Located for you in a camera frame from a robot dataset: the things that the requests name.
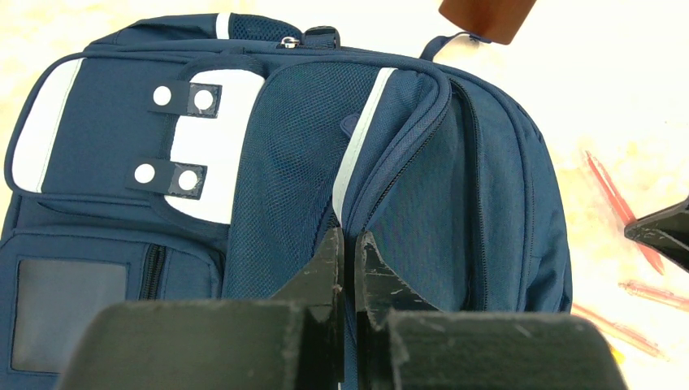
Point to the white yellow-tipped pen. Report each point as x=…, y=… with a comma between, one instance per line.
x=618, y=356

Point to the pink pen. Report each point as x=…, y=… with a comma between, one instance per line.
x=621, y=208
x=620, y=332
x=658, y=295

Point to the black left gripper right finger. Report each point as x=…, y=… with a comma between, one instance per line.
x=404, y=342

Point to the navy blue student backpack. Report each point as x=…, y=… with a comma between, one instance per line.
x=199, y=156

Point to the brown wooden metronome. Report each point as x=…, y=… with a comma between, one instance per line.
x=497, y=21

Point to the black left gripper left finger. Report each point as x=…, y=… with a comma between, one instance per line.
x=293, y=340

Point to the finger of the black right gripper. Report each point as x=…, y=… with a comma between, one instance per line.
x=665, y=231

